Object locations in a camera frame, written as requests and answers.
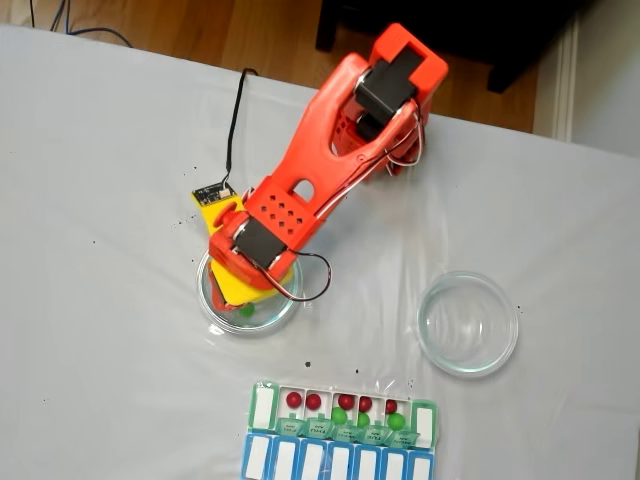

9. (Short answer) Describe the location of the weekly pill organizer box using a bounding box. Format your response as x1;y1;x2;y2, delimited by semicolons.
240;380;441;480

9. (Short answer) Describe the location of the clear glass dish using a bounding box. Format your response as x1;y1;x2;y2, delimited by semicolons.
196;249;306;335
417;271;522;379

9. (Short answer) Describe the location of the dark wooden furniture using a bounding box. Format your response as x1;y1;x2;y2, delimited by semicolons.
314;0;601;96

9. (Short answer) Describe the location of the white door trim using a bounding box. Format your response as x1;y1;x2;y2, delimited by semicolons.
552;19;581;144

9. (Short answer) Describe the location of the black camera circuit board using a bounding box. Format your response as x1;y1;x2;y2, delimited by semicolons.
192;182;236;207

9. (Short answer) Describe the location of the black camera cable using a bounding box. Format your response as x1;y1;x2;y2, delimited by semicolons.
222;67;260;194

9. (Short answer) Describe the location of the thin black floor cable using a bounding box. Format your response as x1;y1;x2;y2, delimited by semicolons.
27;0;134;49

